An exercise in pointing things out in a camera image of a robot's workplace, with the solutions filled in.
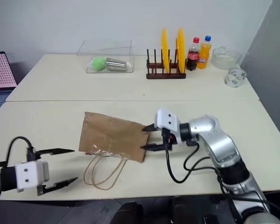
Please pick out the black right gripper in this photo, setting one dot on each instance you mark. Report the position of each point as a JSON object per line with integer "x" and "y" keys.
{"x": 167, "y": 137}

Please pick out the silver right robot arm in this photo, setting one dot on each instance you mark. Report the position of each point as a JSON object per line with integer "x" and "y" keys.
{"x": 224, "y": 144}

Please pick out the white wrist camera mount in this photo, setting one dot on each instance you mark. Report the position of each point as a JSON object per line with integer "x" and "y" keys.
{"x": 166, "y": 120}
{"x": 30, "y": 173}

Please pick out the cola bottle red cap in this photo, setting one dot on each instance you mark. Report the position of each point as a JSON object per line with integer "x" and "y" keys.
{"x": 192, "y": 56}

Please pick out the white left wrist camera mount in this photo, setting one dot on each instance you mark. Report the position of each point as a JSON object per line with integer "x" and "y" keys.
{"x": 30, "y": 173}

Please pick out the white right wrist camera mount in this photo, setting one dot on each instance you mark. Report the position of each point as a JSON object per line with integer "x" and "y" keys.
{"x": 166, "y": 120}

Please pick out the yellow plate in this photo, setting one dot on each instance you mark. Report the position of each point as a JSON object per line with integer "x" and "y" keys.
{"x": 181, "y": 46}
{"x": 165, "y": 46}

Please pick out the orange soda bottle blue cap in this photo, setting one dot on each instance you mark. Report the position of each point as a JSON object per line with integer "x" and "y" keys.
{"x": 204, "y": 57}

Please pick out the clear tape roll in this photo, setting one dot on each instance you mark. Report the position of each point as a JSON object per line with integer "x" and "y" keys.
{"x": 234, "y": 78}

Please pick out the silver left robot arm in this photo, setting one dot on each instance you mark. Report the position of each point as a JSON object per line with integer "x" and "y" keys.
{"x": 8, "y": 178}

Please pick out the stainless steel cup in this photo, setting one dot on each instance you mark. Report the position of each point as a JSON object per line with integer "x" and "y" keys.
{"x": 116, "y": 64}

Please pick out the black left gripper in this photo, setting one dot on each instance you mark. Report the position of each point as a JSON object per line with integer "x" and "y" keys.
{"x": 32, "y": 155}

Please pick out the dark rounded shape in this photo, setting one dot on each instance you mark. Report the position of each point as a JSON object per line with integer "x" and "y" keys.
{"x": 130, "y": 213}

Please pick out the dark wooden dish rack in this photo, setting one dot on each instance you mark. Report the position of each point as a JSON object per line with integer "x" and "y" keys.
{"x": 165, "y": 75}

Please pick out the brown paper bag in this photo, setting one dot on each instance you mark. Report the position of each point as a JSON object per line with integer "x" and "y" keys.
{"x": 112, "y": 137}

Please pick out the green fuzzy ball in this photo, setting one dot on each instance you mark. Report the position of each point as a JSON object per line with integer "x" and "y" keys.
{"x": 98, "y": 64}

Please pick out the laptop with pink screen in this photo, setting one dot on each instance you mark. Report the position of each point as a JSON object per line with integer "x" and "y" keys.
{"x": 1, "y": 70}

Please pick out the clear glass bowl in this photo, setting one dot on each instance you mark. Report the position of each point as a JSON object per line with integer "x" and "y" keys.
{"x": 226, "y": 59}

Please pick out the clear plastic container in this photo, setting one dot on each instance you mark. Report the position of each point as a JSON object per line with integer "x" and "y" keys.
{"x": 116, "y": 50}

